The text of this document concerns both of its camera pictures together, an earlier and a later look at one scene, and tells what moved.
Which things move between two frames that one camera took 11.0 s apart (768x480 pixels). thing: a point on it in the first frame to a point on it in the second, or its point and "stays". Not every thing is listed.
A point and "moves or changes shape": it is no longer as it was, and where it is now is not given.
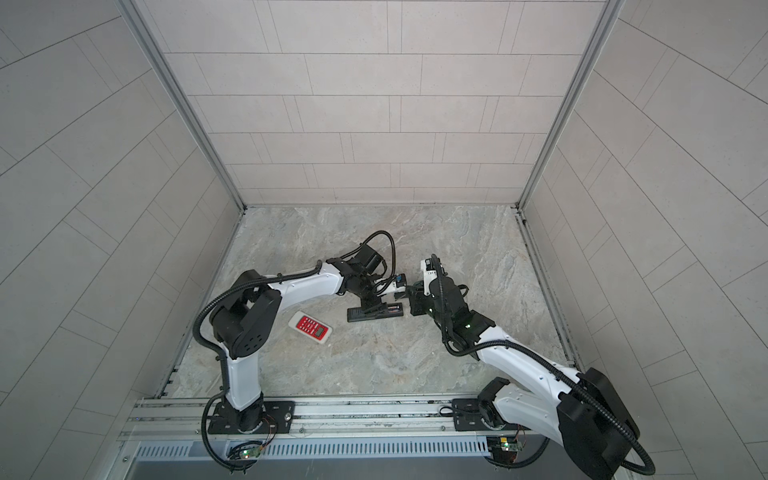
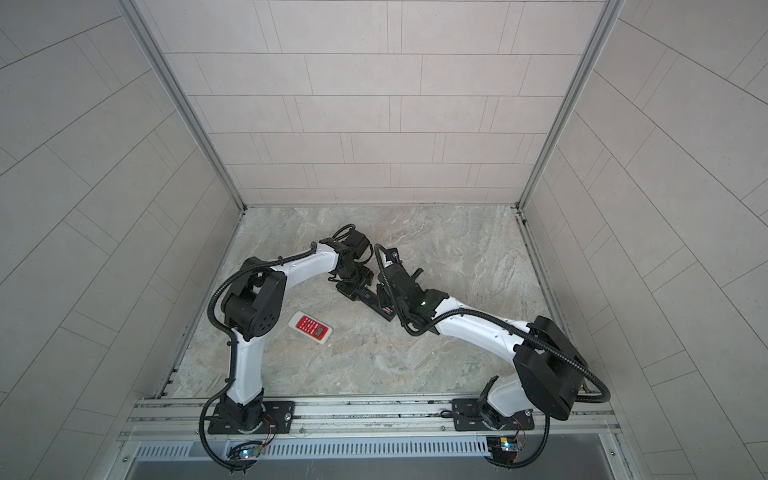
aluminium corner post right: (608, 16) stays
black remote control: (358, 314) moves or changes shape
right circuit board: (503, 447) stays
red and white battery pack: (310, 327) stays
